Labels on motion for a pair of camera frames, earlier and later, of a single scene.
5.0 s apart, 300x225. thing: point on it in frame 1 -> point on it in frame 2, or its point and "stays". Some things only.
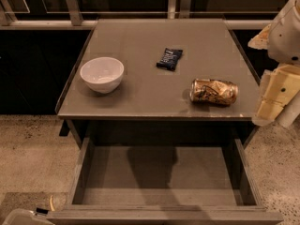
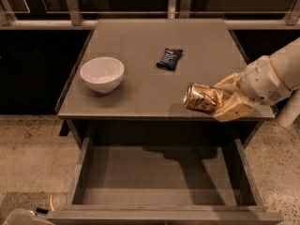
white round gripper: (286, 37) -> (263, 80)
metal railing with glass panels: (80, 7) stays
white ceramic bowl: (102, 74) stays
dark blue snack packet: (170, 59) stays
